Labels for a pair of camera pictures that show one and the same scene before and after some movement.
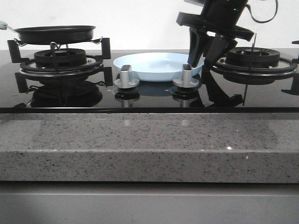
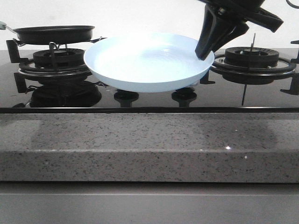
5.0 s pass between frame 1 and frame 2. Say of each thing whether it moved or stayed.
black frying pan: stayed
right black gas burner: stayed
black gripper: moved
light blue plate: moved
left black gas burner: stayed
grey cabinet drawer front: stayed
